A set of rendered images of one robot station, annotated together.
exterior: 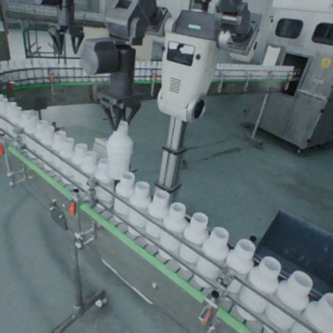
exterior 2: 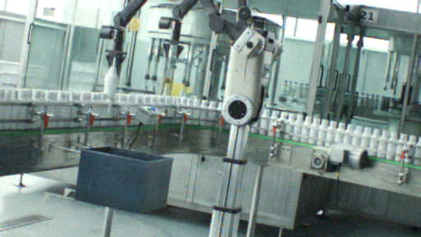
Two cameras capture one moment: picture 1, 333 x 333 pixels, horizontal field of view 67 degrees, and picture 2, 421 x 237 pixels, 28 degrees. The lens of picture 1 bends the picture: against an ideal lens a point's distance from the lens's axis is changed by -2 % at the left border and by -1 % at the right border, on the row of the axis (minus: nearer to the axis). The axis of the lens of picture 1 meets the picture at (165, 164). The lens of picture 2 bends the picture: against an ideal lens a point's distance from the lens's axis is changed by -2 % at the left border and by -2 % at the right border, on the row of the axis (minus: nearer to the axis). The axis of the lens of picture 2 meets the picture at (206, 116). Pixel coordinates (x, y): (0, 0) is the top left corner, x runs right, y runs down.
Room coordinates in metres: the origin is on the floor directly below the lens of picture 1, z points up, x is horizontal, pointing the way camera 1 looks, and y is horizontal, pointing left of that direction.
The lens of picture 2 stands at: (-0.14, -4.13, 1.35)
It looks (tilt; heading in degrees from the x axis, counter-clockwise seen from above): 3 degrees down; 73
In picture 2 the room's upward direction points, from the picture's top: 9 degrees clockwise
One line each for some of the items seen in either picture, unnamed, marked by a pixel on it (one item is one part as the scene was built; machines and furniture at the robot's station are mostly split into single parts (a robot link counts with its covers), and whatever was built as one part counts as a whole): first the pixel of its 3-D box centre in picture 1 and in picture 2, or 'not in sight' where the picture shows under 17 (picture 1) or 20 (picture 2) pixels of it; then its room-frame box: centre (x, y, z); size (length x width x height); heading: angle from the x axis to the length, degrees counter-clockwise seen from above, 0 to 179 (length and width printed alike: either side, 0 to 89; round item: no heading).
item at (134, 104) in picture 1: (122, 111); (116, 61); (0.64, 0.13, 1.33); 0.07 x 0.07 x 0.09; 56
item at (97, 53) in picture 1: (111, 44); (112, 27); (0.59, 0.16, 1.50); 0.12 x 0.09 x 0.12; 146
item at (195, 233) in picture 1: (193, 241); (81, 109); (0.46, -0.10, 1.08); 0.06 x 0.06 x 0.17
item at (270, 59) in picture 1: (270, 56); not in sight; (4.31, -1.35, 1.22); 0.23 x 0.04 x 0.32; 38
